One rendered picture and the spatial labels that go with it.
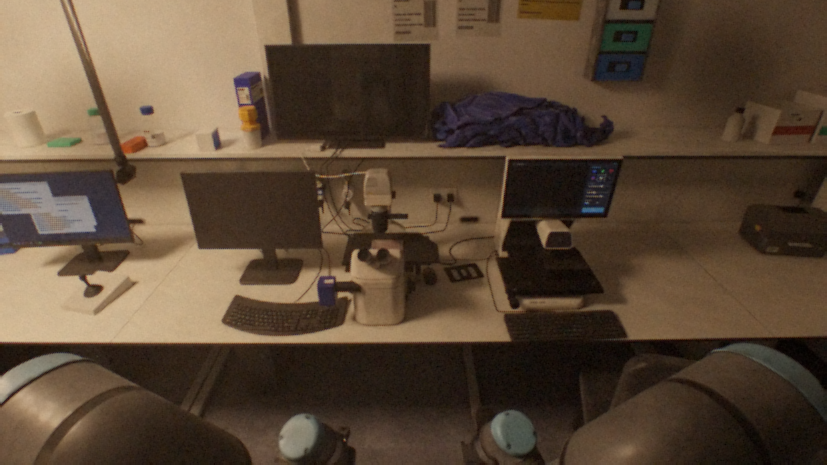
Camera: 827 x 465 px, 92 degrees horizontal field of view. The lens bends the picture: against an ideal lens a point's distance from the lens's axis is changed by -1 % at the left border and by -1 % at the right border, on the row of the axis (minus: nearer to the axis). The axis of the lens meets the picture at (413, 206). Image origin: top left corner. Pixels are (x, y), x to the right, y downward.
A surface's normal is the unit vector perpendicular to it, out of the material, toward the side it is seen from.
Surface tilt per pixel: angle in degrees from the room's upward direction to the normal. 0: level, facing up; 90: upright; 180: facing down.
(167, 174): 90
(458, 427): 0
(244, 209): 86
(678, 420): 28
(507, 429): 19
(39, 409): 15
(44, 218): 86
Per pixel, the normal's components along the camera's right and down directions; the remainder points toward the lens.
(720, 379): -0.11, -0.96
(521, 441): 0.14, -0.70
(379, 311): 0.00, 0.48
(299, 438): -0.14, -0.69
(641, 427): -0.62, -0.72
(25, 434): -0.23, -0.47
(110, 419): 0.26, -0.84
